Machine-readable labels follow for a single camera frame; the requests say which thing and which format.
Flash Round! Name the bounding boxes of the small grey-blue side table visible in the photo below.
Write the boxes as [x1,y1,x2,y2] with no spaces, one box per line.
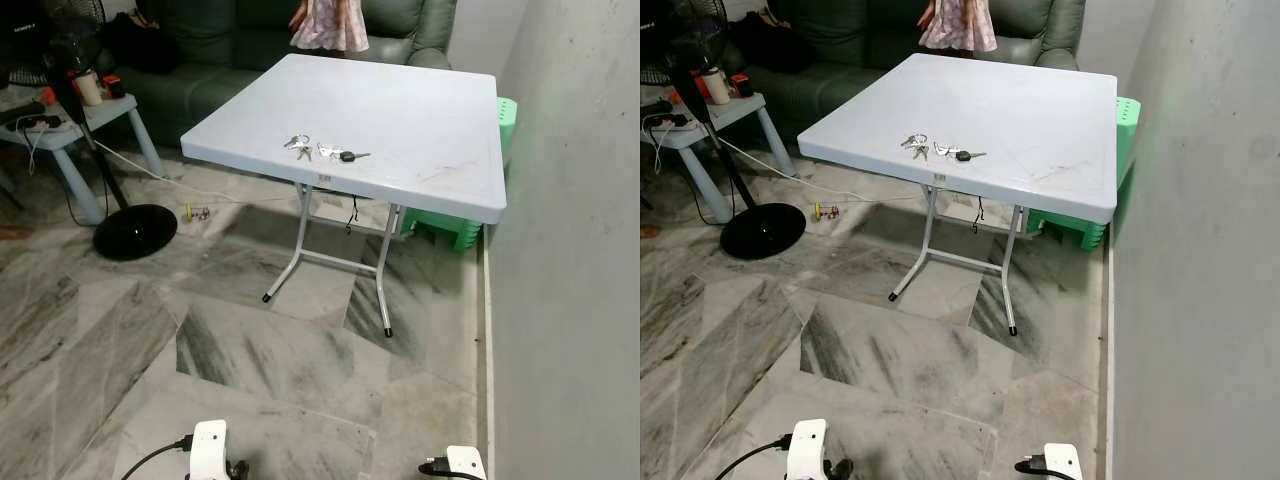
[640,90,798,226]
[0,85,166,226]

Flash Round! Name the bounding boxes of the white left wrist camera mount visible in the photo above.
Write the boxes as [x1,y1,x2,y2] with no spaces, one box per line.
[786,419,829,480]
[189,420,230,480]

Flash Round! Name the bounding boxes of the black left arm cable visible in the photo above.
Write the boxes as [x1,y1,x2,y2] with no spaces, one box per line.
[713,434,794,480]
[120,435,194,480]

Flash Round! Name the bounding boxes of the green plastic stool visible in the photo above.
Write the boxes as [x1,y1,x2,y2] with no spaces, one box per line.
[400,97,518,252]
[1025,97,1142,251]

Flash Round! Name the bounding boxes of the silver keys with black fob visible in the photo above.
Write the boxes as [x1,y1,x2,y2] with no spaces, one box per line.
[283,134,372,164]
[900,133,988,164]

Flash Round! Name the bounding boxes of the black standing fan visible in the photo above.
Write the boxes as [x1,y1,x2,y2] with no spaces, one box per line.
[40,0,179,263]
[665,0,807,261]

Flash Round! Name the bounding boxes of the dark green sofa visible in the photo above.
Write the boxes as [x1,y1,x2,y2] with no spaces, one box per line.
[105,0,459,121]
[735,0,1088,126]

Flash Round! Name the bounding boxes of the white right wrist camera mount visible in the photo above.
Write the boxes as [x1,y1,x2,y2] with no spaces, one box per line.
[1042,443,1084,480]
[445,446,488,480]

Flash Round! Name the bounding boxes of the white floor cable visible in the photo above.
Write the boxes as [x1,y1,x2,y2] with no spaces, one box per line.
[720,138,926,201]
[95,140,301,201]

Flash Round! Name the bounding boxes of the white plastic folding table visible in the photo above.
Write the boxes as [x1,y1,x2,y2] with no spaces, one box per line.
[180,53,508,338]
[797,53,1118,336]

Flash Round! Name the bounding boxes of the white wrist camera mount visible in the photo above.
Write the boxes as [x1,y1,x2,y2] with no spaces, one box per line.
[189,420,230,480]
[786,419,829,480]
[1042,443,1084,480]
[445,446,488,480]

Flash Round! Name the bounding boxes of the person in pink dress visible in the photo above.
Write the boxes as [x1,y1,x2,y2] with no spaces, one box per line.
[917,0,999,55]
[288,0,371,55]

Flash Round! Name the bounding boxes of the black bag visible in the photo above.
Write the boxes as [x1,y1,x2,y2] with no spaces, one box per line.
[730,12,811,73]

